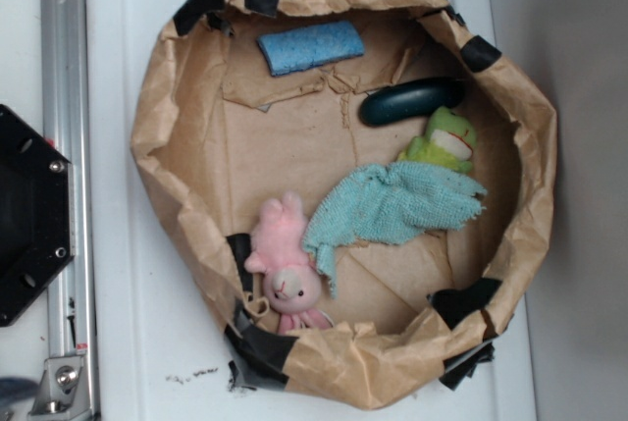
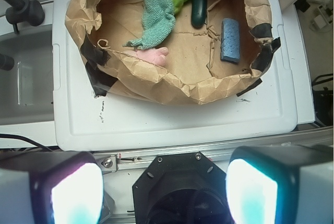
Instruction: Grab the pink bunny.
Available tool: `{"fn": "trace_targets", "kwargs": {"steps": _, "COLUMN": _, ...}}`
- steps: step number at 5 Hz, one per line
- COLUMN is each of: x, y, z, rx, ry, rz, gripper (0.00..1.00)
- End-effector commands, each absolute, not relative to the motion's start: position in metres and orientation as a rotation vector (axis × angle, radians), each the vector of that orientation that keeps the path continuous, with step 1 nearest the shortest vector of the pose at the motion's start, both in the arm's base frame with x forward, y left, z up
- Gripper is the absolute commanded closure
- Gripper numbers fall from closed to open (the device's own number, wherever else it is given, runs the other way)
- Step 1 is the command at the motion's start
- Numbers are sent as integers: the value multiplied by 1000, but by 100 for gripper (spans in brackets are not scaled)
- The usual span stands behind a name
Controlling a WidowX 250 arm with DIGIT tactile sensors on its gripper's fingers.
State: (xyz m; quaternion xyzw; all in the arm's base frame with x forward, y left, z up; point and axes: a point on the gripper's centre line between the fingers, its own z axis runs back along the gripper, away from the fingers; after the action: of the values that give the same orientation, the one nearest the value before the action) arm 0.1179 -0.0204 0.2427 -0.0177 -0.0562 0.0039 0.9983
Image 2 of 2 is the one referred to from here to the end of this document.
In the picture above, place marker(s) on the blue sponge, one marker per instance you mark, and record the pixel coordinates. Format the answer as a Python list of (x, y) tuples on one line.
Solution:
[(230, 42)]

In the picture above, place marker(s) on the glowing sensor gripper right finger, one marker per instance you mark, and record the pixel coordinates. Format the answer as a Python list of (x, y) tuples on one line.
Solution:
[(281, 184)]

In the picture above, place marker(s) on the dark green toy cucumber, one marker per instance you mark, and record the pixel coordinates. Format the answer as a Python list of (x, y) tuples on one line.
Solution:
[(199, 13)]

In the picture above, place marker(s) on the pink plush bunny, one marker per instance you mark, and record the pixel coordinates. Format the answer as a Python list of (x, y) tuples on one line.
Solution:
[(153, 56)]

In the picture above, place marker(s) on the crumpled brown paper bag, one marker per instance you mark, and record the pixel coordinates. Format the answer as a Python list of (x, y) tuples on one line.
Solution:
[(194, 72)]

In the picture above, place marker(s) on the white plastic cutting board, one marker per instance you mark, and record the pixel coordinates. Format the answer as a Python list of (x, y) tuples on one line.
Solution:
[(113, 122)]

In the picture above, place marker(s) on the teal knitted cloth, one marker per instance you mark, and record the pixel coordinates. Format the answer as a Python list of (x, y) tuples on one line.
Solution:
[(158, 21)]

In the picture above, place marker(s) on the aluminium extrusion rail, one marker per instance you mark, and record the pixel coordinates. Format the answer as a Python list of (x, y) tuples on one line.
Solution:
[(112, 161)]

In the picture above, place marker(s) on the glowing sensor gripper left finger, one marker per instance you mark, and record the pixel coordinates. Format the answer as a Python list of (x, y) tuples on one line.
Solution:
[(50, 187)]

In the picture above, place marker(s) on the black sink faucet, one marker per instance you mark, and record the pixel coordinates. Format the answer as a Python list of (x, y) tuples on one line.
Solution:
[(30, 11)]

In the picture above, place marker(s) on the white sink basin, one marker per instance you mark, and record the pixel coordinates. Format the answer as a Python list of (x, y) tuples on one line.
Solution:
[(27, 89)]

